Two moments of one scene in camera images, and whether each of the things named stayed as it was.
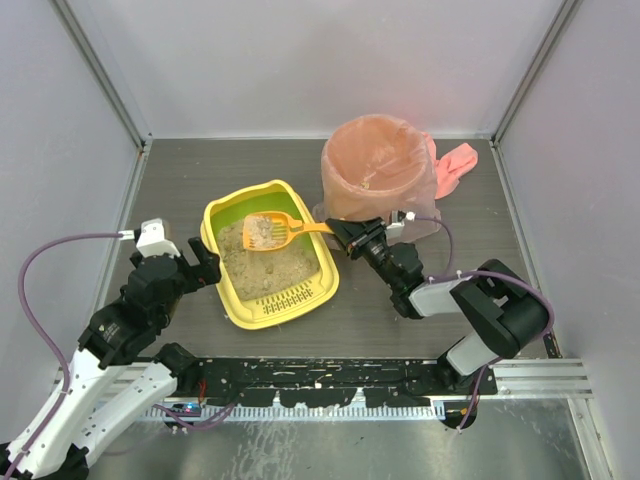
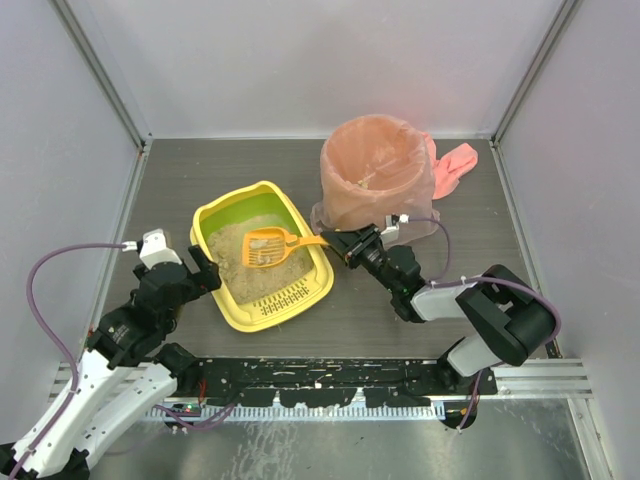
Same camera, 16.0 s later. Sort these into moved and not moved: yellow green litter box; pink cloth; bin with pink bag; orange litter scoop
Moved: orange litter scoop
Not moved: yellow green litter box; pink cloth; bin with pink bag
